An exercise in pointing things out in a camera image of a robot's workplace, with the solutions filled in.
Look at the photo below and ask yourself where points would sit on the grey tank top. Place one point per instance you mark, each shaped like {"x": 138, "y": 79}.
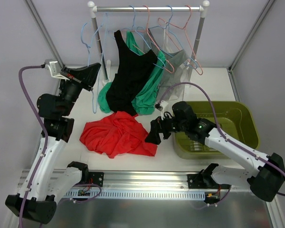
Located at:
{"x": 157, "y": 35}

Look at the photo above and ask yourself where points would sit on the pink hanger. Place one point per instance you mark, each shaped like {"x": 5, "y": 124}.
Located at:
{"x": 151, "y": 39}
{"x": 192, "y": 61}

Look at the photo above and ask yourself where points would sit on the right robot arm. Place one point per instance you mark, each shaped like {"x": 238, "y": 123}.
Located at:
{"x": 263, "y": 174}

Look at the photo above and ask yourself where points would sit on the black tank top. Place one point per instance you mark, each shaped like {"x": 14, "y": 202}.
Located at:
{"x": 132, "y": 75}

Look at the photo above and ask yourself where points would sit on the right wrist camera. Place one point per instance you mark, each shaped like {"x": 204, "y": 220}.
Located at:
{"x": 162, "y": 106}

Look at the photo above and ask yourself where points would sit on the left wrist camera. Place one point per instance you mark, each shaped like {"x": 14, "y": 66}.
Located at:
{"x": 54, "y": 68}

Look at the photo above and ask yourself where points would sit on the red tank top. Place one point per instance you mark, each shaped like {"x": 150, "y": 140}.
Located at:
{"x": 118, "y": 133}

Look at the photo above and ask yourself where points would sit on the olive green plastic basket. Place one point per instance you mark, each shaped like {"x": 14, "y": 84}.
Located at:
{"x": 234, "y": 118}

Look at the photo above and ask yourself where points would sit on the white slotted cable duct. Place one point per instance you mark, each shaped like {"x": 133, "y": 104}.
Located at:
{"x": 137, "y": 194}

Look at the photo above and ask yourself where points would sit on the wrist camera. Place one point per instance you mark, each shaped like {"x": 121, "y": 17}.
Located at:
{"x": 54, "y": 68}
{"x": 162, "y": 106}

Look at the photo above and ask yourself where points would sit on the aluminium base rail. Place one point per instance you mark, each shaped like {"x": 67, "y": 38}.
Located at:
{"x": 142, "y": 178}

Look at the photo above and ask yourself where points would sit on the white clothes rack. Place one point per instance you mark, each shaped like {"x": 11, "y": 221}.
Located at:
{"x": 93, "y": 9}

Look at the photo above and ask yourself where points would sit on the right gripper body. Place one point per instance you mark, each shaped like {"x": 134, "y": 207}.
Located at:
{"x": 162, "y": 126}

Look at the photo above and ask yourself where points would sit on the green tank top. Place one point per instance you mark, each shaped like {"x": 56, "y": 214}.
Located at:
{"x": 144, "y": 102}

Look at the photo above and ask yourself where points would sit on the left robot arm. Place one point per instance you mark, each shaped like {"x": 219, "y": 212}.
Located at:
{"x": 38, "y": 198}

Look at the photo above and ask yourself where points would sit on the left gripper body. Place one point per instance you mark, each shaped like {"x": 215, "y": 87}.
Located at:
{"x": 75, "y": 79}

